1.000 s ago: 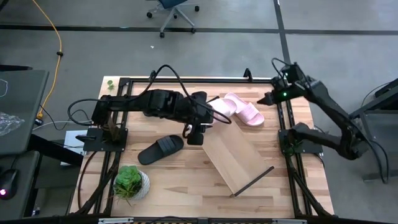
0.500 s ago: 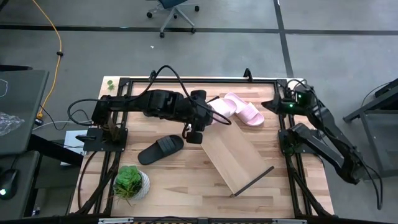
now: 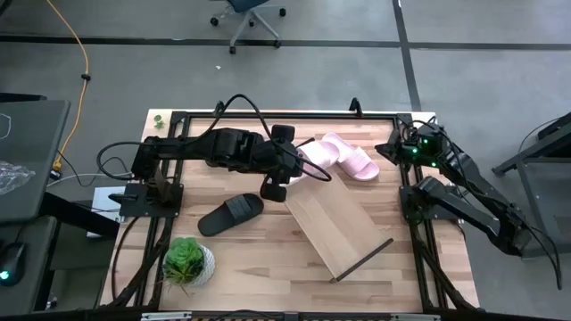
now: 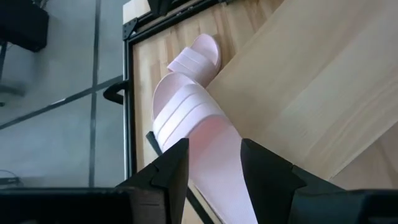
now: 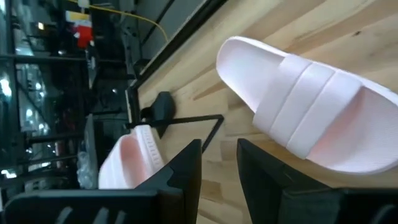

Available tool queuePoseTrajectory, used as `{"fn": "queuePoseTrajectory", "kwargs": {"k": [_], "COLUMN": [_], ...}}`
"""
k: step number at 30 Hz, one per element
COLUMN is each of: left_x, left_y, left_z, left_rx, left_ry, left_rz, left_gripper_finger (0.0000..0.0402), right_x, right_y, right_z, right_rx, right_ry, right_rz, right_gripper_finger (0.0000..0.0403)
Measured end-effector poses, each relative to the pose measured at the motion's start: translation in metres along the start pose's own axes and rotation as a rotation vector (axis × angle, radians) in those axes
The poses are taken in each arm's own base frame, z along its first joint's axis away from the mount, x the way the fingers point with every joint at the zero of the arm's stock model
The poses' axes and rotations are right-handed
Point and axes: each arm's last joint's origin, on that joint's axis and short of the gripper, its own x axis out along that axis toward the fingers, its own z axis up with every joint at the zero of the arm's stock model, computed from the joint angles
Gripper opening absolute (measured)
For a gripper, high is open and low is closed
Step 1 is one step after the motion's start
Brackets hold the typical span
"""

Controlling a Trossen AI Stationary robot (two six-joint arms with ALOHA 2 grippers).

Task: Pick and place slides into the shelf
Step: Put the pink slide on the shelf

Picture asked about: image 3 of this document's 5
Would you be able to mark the black computer desk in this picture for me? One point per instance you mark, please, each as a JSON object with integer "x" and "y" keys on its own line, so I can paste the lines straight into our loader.
{"x": 40, "y": 267}

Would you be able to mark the silver metal bracket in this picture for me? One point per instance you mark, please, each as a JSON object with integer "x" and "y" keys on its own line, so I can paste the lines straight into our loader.
{"x": 415, "y": 317}
{"x": 165, "y": 316}

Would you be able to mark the black computer mouse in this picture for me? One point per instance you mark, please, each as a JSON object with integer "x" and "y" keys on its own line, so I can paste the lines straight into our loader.
{"x": 12, "y": 263}

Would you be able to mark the black rubber slide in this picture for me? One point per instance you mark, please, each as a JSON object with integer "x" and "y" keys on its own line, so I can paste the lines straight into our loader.
{"x": 227, "y": 214}

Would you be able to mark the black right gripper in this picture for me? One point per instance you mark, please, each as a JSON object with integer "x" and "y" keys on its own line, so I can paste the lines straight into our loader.
{"x": 419, "y": 147}

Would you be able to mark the office swivel chair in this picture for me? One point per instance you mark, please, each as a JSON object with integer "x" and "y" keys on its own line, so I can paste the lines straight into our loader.
{"x": 243, "y": 4}

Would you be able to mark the small green leaf sprig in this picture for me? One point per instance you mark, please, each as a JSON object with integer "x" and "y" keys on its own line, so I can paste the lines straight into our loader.
{"x": 159, "y": 122}

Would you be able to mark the dark grey side table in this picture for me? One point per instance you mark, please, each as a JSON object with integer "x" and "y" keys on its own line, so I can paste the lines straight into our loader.
{"x": 31, "y": 142}

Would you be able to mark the green succulent in white pot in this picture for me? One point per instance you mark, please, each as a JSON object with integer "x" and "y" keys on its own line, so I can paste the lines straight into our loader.
{"x": 183, "y": 260}

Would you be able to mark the clear plastic bag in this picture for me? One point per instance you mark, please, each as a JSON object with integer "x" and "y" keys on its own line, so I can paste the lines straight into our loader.
{"x": 13, "y": 176}

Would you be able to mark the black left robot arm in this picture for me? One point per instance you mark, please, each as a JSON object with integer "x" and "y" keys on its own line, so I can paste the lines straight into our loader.
{"x": 201, "y": 149}

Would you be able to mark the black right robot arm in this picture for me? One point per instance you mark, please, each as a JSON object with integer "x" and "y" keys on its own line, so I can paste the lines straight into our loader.
{"x": 464, "y": 205}

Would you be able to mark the black metal stand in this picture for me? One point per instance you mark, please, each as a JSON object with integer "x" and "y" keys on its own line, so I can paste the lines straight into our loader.
{"x": 535, "y": 151}

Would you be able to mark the black metal table frame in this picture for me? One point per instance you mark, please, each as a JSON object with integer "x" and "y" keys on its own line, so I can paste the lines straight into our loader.
{"x": 312, "y": 115}

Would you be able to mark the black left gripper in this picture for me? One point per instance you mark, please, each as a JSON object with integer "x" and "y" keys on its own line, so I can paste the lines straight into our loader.
{"x": 277, "y": 162}

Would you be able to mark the pink rubber slide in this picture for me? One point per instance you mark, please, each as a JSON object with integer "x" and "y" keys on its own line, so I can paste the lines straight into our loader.
{"x": 319, "y": 153}
{"x": 357, "y": 165}

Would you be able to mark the white box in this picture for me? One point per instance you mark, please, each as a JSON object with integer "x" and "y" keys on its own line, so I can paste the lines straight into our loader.
{"x": 103, "y": 200}

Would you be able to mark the wooden shelf with black frame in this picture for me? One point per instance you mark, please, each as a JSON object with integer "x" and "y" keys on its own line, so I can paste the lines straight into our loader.
{"x": 334, "y": 223}

